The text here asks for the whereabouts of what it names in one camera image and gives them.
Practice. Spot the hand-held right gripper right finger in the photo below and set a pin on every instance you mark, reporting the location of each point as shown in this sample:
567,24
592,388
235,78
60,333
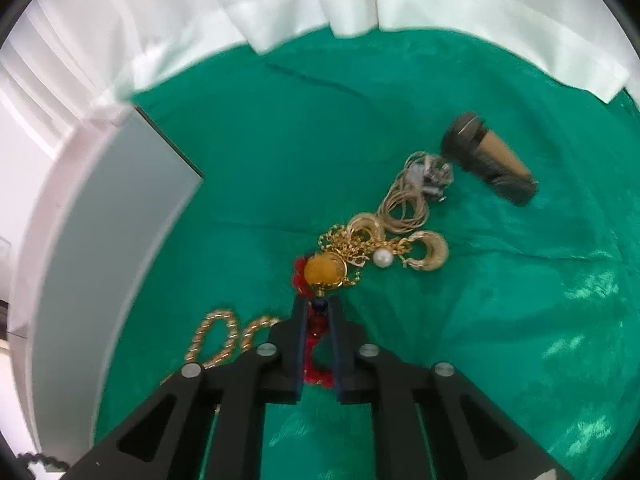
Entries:
336,345

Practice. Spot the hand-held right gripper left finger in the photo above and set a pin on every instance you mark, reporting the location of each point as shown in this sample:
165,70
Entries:
301,345

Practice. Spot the white box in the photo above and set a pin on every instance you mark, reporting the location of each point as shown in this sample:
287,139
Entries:
115,210

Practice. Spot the white pearl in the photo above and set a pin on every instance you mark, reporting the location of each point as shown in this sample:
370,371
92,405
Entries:
382,258

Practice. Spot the green velvet cloth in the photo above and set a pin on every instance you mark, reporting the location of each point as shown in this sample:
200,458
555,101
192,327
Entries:
450,335

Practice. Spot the gold hoop earring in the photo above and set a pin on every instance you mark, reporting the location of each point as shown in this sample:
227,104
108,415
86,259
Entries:
366,225
432,256

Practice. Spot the silver brooch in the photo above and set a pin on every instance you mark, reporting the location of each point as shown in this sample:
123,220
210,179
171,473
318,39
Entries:
432,172

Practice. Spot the white curtain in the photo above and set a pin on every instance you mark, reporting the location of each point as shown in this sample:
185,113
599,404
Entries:
150,20
500,10

